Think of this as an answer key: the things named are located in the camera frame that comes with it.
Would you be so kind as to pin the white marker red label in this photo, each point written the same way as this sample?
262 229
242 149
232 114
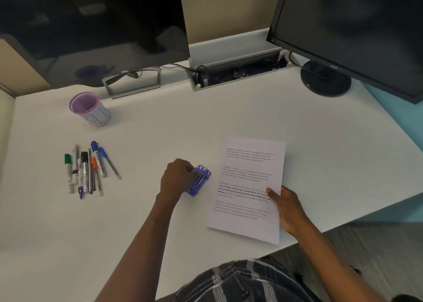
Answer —
76 153

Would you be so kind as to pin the person's left forearm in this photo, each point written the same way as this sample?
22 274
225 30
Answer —
142 252

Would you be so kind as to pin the orange pen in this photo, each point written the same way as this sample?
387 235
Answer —
94 162

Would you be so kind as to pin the blue pen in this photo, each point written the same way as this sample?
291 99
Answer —
109 163

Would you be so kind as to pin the black cap marker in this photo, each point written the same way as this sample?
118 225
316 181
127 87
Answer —
84 158

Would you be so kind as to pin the black monitor round base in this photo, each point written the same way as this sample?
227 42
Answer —
357 24

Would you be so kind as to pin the cream curved side panel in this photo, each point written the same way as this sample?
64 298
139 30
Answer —
5 130

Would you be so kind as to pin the person's right forearm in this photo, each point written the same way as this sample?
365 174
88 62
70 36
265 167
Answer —
337 268

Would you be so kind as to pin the person's right hand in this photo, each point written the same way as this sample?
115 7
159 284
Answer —
290 209

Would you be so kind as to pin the green cap marker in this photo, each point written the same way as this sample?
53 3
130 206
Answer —
68 159

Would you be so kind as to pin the white desk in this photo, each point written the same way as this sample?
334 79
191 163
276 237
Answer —
148 130

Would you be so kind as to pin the dark pencil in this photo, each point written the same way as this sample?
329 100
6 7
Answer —
93 183

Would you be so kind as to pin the black monitor silver stand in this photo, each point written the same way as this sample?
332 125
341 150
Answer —
82 14

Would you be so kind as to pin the purple rimmed white pen cup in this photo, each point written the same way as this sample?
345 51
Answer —
97 115

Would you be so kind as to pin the person's left hand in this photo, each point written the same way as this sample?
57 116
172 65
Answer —
175 179

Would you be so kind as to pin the beige cubicle partition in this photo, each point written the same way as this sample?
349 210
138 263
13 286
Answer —
228 8

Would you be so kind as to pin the blue cap marker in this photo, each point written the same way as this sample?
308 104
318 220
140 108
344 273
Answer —
96 146

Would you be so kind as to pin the purple hole punch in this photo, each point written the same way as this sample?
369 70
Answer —
200 183

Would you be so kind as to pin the stack of printed papers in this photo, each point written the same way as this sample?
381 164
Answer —
251 166

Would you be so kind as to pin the plaid shorts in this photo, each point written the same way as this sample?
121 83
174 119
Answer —
244 285

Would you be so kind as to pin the slim blue tip marker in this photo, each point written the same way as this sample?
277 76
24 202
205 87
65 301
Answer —
80 192

